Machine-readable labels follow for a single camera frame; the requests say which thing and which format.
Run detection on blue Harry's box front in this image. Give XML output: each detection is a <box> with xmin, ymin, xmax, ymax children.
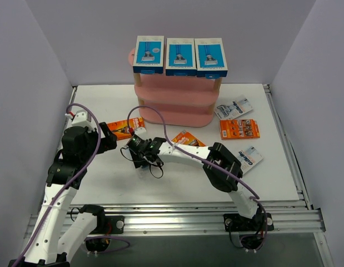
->
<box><xmin>165</xmin><ymin>38</ymin><xmax>197</xmax><ymax>76</ymax></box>

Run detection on white gillette pack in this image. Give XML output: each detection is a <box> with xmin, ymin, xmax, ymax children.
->
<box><xmin>236</xmin><ymin>146</ymin><xmax>263</xmax><ymax>175</ymax></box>
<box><xmin>214</xmin><ymin>95</ymin><xmax>253</xmax><ymax>120</ymax></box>

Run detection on blue Harry's razor box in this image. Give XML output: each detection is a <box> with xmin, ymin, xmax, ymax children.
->
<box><xmin>194</xmin><ymin>38</ymin><xmax>228</xmax><ymax>80</ymax></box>

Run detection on clear blister razor pack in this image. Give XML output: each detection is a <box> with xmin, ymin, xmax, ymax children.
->
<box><xmin>137</xmin><ymin>166</ymin><xmax>149</xmax><ymax>179</ymax></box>

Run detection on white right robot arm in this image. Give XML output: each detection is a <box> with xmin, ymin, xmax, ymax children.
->
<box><xmin>126</xmin><ymin>134</ymin><xmax>274</xmax><ymax>232</ymax></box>

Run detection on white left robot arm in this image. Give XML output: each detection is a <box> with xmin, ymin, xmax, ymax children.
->
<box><xmin>9</xmin><ymin>122</ymin><xmax>117</xmax><ymax>266</ymax></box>

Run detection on pink three-tier shelf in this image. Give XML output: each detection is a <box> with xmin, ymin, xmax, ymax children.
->
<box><xmin>128</xmin><ymin>48</ymin><xmax>228</xmax><ymax>128</ymax></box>

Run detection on orange Gillette Fusion box left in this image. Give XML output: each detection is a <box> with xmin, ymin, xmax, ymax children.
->
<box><xmin>107</xmin><ymin>117</ymin><xmax>145</xmax><ymax>141</ymax></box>

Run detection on orange Gillette box centre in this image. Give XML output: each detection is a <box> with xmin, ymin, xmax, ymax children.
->
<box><xmin>172</xmin><ymin>130</ymin><xmax>205</xmax><ymax>147</ymax></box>

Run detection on orange razor cartridge box right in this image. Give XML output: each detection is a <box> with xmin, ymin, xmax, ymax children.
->
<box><xmin>220</xmin><ymin>119</ymin><xmax>260</xmax><ymax>140</ymax></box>

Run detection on aluminium front rail frame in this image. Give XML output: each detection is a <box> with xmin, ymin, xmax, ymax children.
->
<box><xmin>24</xmin><ymin>85</ymin><xmax>327</xmax><ymax>240</ymax></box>

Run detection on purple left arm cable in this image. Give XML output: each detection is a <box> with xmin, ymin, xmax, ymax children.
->
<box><xmin>16</xmin><ymin>103</ymin><xmax>131</xmax><ymax>265</ymax></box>

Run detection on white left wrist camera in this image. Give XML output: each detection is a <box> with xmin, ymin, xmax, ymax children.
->
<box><xmin>64</xmin><ymin>110</ymin><xmax>93</xmax><ymax>131</ymax></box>

